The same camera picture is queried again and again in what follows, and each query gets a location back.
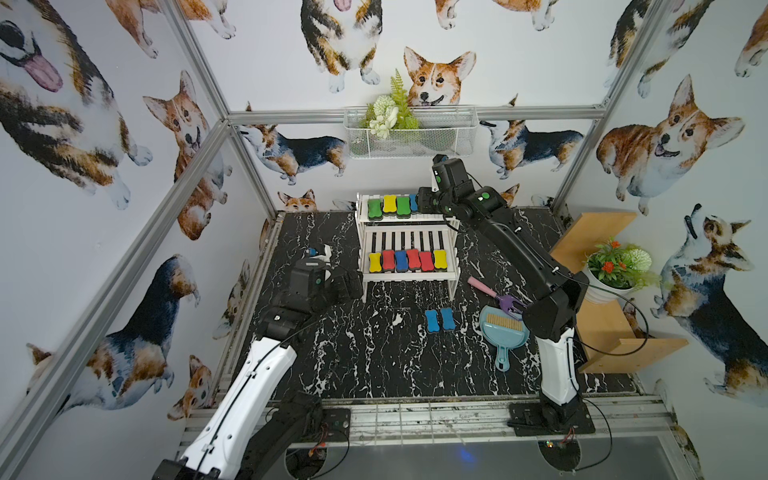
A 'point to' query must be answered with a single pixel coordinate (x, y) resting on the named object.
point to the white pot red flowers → (617, 270)
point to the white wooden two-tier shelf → (398, 242)
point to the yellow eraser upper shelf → (390, 203)
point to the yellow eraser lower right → (440, 260)
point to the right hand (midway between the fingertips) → (432, 186)
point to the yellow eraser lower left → (375, 262)
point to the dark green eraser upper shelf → (375, 209)
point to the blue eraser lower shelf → (402, 265)
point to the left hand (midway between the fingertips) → (346, 269)
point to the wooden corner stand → (599, 338)
